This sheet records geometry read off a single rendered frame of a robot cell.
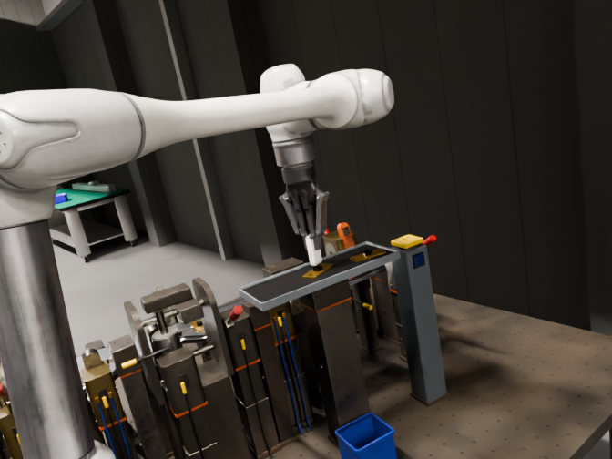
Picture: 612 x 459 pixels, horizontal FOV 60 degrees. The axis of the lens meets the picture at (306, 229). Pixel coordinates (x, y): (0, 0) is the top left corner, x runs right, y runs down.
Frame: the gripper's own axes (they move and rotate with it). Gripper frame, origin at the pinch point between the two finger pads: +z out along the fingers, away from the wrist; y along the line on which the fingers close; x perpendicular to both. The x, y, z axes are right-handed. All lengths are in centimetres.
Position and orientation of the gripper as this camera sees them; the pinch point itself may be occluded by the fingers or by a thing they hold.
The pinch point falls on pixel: (313, 249)
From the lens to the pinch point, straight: 124.2
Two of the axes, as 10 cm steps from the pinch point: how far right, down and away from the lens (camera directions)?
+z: 1.9, 9.5, 2.6
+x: -5.8, 3.2, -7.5
